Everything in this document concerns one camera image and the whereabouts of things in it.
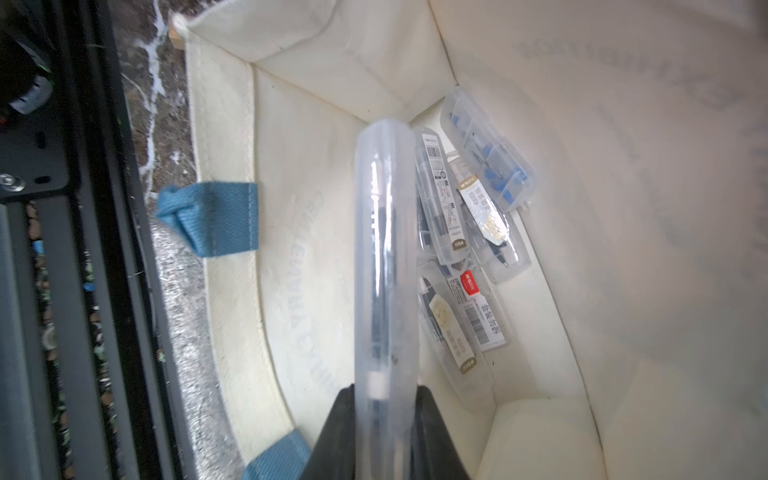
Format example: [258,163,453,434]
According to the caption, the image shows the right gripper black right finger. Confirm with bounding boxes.
[413,385,470,480]

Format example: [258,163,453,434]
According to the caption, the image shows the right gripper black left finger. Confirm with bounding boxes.
[300,385,356,480]

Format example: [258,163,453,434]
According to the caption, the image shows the clear compass case gold label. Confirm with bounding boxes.
[448,154,531,284]

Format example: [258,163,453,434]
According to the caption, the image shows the cream canvas tote bag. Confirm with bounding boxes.
[172,1,767,479]

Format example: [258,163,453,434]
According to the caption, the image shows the clear compass case barcode label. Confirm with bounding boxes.
[354,119,419,479]

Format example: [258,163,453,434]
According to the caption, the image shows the clear case gold label lower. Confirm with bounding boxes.
[417,260,495,411]

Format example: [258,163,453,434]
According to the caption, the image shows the clear case red label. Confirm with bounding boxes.
[440,258,509,352]

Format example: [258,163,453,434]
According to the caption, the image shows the clear case blue parts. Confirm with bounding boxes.
[440,87,538,212]

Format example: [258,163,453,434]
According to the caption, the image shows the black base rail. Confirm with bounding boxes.
[1,1,194,479]

